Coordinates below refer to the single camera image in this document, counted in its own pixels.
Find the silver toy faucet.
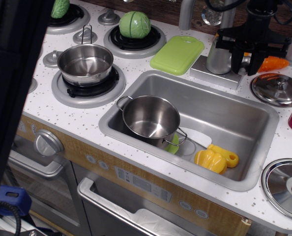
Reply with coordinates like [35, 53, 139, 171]
[189, 0, 252, 90]

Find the silver stove knob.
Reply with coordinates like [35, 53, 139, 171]
[73, 27, 97, 45]
[43, 50, 62, 68]
[98, 9, 120, 26]

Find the silver dishwasher door handle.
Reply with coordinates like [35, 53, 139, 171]
[77, 177, 160, 236]

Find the silver slotted spoon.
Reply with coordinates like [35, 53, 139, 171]
[201, 5, 223, 26]

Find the steel lid lower right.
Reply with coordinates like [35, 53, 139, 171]
[261, 158, 292, 218]

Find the silver sink basin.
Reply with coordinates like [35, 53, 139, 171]
[98, 69, 280, 192]

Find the green toy cabbage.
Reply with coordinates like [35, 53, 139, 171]
[119, 11, 151, 39]

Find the silver stove knob middle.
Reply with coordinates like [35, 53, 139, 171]
[73, 27, 97, 45]

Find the silver faucet lever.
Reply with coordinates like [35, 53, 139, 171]
[238, 56, 251, 76]

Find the yellow toy knife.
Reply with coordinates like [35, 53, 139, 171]
[181, 127, 239, 168]

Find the silver stove knob top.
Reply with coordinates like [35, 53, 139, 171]
[98, 9, 120, 26]

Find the yellow toy bell pepper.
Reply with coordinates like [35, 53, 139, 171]
[194, 149, 227, 175]

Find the black foreground post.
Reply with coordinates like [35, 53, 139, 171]
[0, 0, 56, 222]

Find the silver oven knob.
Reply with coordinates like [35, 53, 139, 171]
[33, 129, 64, 157]

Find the steel lid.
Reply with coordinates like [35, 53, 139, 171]
[261, 158, 292, 218]
[250, 73, 292, 107]

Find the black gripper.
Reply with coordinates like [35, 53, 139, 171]
[216, 9, 292, 76]

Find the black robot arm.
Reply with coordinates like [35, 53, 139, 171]
[206, 0, 292, 75]

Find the steel pot on burner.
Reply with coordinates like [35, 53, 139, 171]
[58, 25, 114, 87]

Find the back right stove burner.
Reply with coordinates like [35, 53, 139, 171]
[103, 25, 166, 59]

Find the blue clamp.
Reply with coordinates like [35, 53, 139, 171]
[0, 185, 32, 216]

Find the green cutting board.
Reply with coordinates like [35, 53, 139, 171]
[150, 36, 204, 76]

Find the green toy plate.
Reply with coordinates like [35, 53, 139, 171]
[164, 134, 179, 154]

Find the back left stove burner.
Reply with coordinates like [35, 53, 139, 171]
[46, 3, 90, 35]

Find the silver oven door handle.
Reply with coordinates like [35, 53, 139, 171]
[8, 142, 64, 179]

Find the orange toy carrot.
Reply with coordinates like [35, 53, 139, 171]
[258, 56, 289, 72]

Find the dark green toy vegetable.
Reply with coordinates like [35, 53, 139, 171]
[51, 0, 70, 19]

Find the silver stove knob left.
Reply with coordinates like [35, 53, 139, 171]
[43, 50, 62, 68]

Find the front stove burner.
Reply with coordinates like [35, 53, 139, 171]
[51, 65, 126, 109]

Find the stove burner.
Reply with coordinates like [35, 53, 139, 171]
[46, 3, 90, 35]
[103, 25, 166, 59]
[51, 65, 126, 109]

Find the grey pipe at back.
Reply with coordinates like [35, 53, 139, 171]
[178, 0, 196, 30]

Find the steel lid upper right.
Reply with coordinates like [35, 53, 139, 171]
[250, 73, 292, 107]

